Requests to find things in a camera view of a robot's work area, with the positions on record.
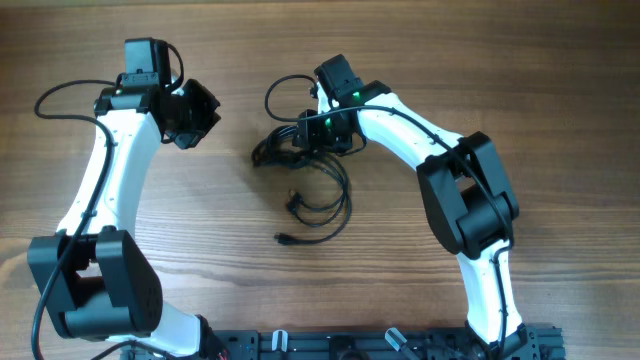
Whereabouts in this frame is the black left camera cable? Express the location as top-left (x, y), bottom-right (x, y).
top-left (30, 42), bottom-right (186, 360)

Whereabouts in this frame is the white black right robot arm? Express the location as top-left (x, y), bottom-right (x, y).
top-left (294, 55), bottom-right (524, 359)

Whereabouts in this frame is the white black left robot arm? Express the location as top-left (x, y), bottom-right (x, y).
top-left (27, 38), bottom-right (228, 359)

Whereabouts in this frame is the black camera cable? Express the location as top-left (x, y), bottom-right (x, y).
top-left (263, 73), bottom-right (516, 351)
top-left (30, 42), bottom-right (186, 360)

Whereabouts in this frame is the thick black cable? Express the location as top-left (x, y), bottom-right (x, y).
top-left (251, 124), bottom-right (353, 247)

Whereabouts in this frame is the black right camera cable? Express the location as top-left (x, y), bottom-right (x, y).
top-left (263, 73), bottom-right (516, 351)

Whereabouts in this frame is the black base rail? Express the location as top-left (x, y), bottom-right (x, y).
top-left (119, 324), bottom-right (569, 360)

